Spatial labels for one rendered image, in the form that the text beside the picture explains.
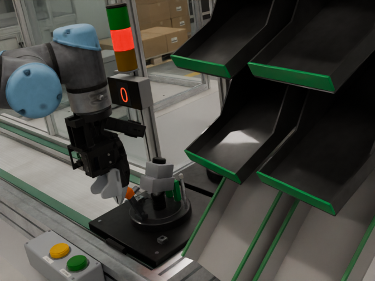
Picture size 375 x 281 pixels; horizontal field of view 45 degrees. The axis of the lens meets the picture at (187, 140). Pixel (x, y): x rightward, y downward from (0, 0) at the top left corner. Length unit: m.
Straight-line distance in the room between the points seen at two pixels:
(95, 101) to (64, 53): 0.10
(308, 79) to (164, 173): 0.52
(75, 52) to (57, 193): 0.65
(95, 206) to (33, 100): 0.64
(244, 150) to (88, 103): 0.29
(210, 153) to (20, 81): 0.31
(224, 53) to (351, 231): 0.32
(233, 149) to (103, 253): 0.40
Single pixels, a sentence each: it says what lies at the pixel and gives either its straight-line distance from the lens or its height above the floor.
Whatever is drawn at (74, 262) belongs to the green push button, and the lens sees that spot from 0.97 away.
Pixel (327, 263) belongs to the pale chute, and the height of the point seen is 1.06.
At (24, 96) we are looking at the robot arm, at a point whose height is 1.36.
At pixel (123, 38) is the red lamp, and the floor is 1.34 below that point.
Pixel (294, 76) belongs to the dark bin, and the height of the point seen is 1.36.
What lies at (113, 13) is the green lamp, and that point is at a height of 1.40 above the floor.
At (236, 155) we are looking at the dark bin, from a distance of 0.72.
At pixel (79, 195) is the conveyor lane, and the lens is 1.33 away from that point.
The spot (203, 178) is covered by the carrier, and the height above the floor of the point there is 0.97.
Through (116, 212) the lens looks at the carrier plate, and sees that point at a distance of 1.09.
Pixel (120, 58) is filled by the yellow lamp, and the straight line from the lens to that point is 1.12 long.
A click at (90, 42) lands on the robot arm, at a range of 0.82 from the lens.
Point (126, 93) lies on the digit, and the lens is 1.14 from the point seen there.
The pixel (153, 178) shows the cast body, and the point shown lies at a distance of 0.99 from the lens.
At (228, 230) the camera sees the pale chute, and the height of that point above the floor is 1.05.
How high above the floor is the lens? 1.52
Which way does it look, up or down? 23 degrees down
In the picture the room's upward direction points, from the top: 8 degrees counter-clockwise
